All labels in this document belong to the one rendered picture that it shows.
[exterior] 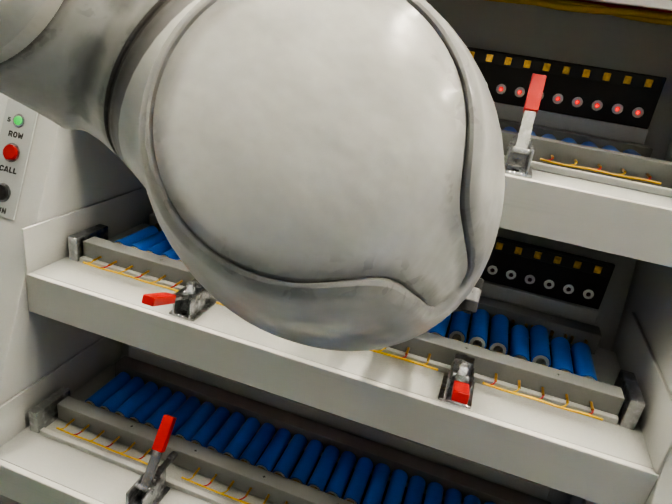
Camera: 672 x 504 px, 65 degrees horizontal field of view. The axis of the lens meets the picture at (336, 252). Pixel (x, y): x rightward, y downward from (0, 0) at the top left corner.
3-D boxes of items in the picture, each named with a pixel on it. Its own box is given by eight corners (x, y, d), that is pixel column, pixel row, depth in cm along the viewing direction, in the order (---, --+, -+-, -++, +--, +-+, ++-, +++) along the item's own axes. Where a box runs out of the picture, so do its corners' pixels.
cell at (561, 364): (566, 354, 55) (571, 388, 49) (548, 349, 56) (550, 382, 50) (571, 339, 54) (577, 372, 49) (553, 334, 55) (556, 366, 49)
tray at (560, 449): (638, 518, 42) (685, 424, 39) (28, 311, 56) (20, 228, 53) (602, 380, 60) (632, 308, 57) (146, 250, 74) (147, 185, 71)
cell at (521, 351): (525, 341, 56) (526, 374, 50) (508, 337, 57) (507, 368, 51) (530, 327, 56) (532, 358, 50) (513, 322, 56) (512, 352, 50)
